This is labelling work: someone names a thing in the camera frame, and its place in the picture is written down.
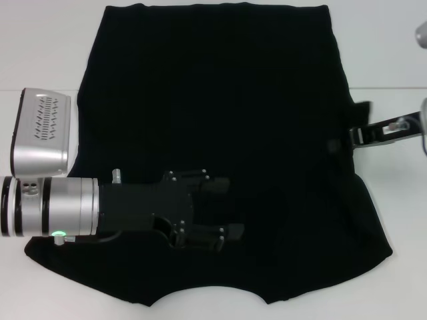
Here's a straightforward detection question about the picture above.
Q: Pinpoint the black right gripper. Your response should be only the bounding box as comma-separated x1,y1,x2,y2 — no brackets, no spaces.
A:
326,112,424,155

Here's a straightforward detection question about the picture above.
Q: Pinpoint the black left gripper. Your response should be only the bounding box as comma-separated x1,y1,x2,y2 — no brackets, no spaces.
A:
98,168,246,253

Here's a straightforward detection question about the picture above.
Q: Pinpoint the black shirt with pink print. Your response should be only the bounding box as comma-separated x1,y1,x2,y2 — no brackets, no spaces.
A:
23,1,394,298

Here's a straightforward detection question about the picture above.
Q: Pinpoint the thin black cable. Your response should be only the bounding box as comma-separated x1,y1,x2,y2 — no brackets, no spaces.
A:
54,230,121,247
398,111,427,151

